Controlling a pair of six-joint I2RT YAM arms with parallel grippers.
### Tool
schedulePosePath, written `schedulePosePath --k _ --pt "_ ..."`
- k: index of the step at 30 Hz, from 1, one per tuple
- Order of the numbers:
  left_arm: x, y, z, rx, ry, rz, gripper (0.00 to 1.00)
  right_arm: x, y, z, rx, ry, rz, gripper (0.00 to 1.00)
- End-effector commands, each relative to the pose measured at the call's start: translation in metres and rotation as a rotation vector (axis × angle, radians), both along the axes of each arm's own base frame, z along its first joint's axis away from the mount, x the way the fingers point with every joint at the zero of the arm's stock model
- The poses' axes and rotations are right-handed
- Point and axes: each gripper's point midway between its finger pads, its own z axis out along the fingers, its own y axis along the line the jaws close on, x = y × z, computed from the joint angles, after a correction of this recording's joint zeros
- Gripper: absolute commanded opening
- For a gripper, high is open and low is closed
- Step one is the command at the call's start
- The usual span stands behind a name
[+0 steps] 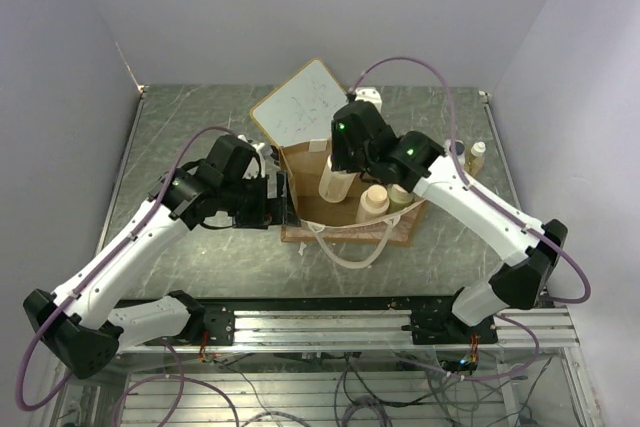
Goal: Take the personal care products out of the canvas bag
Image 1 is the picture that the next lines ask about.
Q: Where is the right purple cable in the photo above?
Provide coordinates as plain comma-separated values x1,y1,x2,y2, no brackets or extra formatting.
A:
349,56,592,383

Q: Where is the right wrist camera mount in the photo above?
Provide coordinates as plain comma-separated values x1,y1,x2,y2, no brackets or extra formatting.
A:
347,87,383,111

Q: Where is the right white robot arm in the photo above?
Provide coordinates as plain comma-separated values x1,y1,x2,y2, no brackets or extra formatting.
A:
331,100,568,343

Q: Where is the white square bottle black cap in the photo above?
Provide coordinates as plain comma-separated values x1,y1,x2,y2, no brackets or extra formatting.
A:
444,139,466,164

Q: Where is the purple cable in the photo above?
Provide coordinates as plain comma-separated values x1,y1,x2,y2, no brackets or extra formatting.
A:
349,56,592,383
16,125,241,427

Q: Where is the cream bottle white cap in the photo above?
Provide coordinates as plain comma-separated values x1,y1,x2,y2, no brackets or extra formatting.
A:
318,156,356,204

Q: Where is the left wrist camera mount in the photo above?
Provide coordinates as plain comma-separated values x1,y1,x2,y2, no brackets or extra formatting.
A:
238,134,273,159

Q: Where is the aluminium mounting rail frame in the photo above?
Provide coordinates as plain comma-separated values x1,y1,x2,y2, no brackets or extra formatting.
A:
29,296,601,427

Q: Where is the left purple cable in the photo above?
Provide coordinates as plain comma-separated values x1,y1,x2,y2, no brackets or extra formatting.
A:
16,125,241,427

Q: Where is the small yellow-framed whiteboard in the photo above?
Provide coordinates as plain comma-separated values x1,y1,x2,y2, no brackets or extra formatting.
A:
250,58,347,147

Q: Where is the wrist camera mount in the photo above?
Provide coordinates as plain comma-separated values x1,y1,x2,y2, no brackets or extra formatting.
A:
238,134,273,159
347,87,383,111

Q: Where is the pale green capped bottle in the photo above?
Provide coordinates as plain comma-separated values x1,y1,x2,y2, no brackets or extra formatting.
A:
387,184,414,214

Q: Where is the clear yellow liquid bottle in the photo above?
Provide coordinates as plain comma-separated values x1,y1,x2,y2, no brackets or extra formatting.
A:
464,141,486,177

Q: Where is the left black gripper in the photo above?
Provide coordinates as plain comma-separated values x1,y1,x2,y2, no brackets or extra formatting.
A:
220,170,301,228

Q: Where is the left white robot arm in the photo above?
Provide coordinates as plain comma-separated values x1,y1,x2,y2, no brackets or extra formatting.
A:
23,134,297,379

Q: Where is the cream bottle peach cap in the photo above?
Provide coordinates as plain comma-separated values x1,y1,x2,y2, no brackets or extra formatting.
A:
356,185,389,223

